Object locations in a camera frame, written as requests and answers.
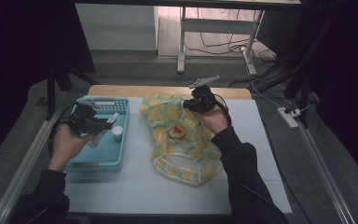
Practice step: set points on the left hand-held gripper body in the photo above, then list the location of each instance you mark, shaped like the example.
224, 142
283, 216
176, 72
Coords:
82, 119

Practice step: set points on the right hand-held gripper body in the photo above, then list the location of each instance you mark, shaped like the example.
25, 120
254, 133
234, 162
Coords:
203, 98

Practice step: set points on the white tube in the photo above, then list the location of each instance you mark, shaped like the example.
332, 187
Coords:
102, 133

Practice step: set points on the light blue plastic basket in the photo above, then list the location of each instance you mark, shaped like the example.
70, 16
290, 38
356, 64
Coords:
105, 149

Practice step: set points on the lemon print tote bag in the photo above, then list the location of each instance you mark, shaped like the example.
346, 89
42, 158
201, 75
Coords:
167, 112

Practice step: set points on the round yellow tin red label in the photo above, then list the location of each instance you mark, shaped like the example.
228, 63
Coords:
177, 131

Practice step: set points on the person's right hand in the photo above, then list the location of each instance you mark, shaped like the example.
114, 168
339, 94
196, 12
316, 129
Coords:
214, 121

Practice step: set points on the person's left hand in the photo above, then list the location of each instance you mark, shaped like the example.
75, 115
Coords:
66, 146

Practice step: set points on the small white jar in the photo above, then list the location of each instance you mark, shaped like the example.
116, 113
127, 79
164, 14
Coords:
117, 132

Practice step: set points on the black stand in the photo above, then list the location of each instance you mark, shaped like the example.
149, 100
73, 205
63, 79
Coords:
301, 74
50, 90

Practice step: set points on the black curtain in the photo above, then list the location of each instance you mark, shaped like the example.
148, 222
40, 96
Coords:
348, 77
18, 62

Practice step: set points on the white power strip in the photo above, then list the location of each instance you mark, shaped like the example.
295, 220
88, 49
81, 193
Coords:
287, 117

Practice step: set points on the white cabinet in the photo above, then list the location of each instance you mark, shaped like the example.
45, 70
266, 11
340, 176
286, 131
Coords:
118, 28

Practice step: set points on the metal rail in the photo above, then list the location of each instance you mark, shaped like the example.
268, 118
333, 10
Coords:
326, 174
21, 174

